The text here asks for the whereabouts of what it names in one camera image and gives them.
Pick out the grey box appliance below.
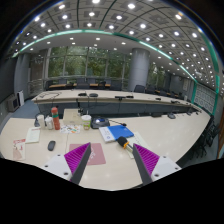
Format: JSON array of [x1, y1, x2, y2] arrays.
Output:
[[6, 94, 21, 113]]

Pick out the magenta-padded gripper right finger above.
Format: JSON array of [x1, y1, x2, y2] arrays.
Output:
[[132, 143, 183, 187]]

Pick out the colourful sticker sheet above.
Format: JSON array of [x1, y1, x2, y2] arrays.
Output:
[[59, 124, 82, 135]]

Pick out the black desk conference unit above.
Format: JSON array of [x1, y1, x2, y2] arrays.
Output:
[[90, 117, 111, 130]]

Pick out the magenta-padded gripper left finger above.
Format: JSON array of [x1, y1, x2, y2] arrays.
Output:
[[42, 142, 92, 186]]

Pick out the black computer mouse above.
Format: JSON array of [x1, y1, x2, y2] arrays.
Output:
[[47, 140, 57, 152]]

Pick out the cream paper booklet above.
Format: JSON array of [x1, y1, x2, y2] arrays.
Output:
[[25, 126, 42, 145]]

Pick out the pink mouse pad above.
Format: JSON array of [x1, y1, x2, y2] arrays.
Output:
[[68, 142, 107, 166]]

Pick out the white paper cup stack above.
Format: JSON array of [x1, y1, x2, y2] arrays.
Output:
[[36, 114, 46, 130]]

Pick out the blue and white book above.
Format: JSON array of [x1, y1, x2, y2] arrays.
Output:
[[98, 124, 135, 144]]

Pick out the black microphone with orange ring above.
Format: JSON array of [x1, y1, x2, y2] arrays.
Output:
[[116, 135, 134, 153]]

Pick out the green printed paper cup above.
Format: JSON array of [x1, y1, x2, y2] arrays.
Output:
[[81, 114, 92, 131]]

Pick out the white and green leaflet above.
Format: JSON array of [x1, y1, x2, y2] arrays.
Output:
[[132, 131, 154, 152]]

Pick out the red and white magazine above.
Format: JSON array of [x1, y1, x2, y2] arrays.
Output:
[[12, 138, 27, 161]]

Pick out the dark office chairs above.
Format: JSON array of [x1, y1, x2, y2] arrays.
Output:
[[44, 77, 221, 159]]

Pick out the long curved conference desk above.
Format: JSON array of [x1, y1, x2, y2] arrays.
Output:
[[31, 89, 203, 118]]

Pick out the beige cardboard box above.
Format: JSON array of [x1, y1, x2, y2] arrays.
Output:
[[62, 108, 84, 126]]

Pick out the white upright appliance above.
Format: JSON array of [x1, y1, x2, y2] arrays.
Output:
[[17, 90, 26, 107]]

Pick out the red bottle with green band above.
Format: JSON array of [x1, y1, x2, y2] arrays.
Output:
[[50, 106, 61, 131]]

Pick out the ceiling lights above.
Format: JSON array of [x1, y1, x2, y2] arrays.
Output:
[[13, 0, 218, 88]]

